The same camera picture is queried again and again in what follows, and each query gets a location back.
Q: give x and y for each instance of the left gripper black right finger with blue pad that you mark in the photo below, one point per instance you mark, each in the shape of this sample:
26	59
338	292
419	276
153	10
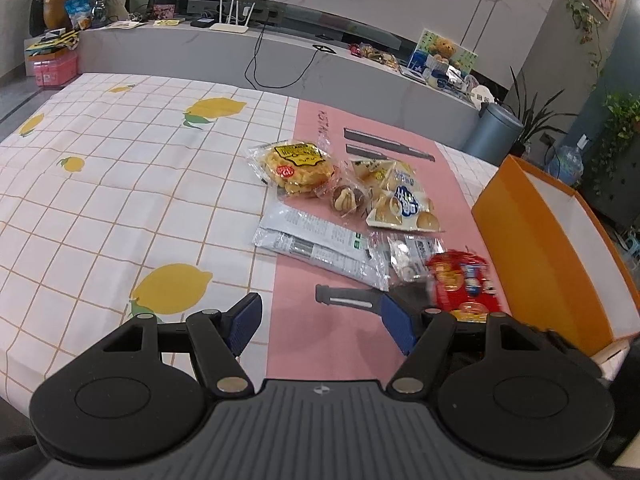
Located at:
423	335

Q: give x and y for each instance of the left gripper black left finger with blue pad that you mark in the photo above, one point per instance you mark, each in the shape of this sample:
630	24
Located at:
218	339

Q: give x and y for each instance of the red snack packet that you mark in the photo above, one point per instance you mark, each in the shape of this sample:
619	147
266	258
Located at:
461	286

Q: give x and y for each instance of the small clear snack packet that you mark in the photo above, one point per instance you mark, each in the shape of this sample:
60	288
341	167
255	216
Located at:
402	257

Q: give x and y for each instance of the silver white flat packet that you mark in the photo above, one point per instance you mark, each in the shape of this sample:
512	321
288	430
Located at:
298	234

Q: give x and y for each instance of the white blue pastry packet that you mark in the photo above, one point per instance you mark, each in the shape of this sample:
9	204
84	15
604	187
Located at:
398	200

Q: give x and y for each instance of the orange cardboard box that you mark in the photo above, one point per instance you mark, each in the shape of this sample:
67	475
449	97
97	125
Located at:
556	264

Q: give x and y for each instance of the small brown nut packet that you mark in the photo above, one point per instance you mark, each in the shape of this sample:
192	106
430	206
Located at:
345	194

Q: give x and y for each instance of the lemon print checked tablecloth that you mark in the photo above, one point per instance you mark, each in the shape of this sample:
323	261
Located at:
126	193

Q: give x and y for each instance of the yellow cookie snack packet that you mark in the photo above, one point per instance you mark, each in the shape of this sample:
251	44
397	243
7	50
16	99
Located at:
294	167

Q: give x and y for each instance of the grey blue trash bin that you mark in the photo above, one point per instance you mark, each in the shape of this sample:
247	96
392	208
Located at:
494	134

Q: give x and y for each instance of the blue water jug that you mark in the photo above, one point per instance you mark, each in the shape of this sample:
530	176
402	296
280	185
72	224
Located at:
565	163

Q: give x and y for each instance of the dark leafy floor plant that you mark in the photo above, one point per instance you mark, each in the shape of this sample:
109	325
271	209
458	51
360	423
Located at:
535	118

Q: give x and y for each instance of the dark cabinet with ivy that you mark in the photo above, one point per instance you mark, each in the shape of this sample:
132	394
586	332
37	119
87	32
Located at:
614	165

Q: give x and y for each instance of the grey tv console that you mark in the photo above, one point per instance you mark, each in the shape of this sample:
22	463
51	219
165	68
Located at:
267	61

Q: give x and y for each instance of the teddy bear toy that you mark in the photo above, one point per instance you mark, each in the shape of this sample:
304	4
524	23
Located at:
443	50

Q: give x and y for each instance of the white wifi router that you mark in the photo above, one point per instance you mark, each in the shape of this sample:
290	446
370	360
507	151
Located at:
233	16

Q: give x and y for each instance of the pink storage box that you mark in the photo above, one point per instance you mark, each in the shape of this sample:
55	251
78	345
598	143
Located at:
56	69

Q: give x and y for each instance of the brown round vase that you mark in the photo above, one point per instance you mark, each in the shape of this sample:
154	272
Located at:
55	15

